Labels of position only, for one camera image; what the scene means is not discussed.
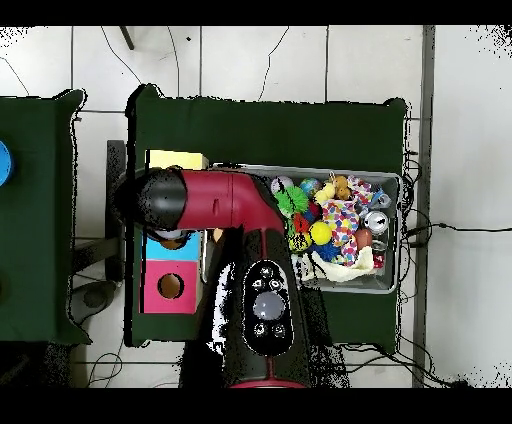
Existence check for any wooden box with three holes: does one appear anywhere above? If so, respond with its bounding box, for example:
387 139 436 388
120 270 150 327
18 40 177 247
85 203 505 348
138 148 210 315

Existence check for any green spiky ball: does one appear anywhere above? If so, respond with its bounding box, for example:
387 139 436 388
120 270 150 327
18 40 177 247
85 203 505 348
274 185 310 219

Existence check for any white baseball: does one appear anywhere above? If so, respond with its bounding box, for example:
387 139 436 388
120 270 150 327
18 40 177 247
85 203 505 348
270 175 295 196

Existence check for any small yellow ball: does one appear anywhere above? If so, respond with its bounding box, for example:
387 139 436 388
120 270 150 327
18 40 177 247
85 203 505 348
288 230 313 253

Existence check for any globe print ball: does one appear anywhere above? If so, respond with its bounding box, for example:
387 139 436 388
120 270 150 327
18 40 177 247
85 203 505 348
299 176 323 198

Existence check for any large yellow ball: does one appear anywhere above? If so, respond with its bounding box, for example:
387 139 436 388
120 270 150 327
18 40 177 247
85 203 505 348
308 220 333 246

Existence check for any yellow plush duck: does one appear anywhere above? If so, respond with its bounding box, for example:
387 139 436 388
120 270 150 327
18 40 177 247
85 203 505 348
313 182 337 205

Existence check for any dark green table cloth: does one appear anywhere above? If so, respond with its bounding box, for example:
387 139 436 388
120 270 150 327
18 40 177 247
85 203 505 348
124 83 409 348
0 88 94 346

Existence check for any colourful dotted cloth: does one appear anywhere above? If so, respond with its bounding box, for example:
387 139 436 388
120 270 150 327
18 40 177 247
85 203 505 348
320 198 361 266

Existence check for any cream cloth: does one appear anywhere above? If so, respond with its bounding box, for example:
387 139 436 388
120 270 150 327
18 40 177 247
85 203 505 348
299 245 377 283

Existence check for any silver drink can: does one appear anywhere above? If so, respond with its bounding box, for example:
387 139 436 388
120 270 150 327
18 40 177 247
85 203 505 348
362 209 390 235

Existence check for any dark metal leg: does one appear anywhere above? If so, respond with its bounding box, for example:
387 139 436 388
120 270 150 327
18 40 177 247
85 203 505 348
118 25 136 51

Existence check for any blue round object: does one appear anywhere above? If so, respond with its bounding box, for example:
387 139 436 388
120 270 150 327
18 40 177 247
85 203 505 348
0 139 15 188

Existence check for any wire mesh bin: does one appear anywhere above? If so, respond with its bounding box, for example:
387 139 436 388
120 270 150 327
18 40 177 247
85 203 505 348
201 161 403 295

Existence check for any black cable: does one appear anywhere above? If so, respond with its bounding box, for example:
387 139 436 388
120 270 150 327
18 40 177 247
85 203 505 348
403 222 512 238

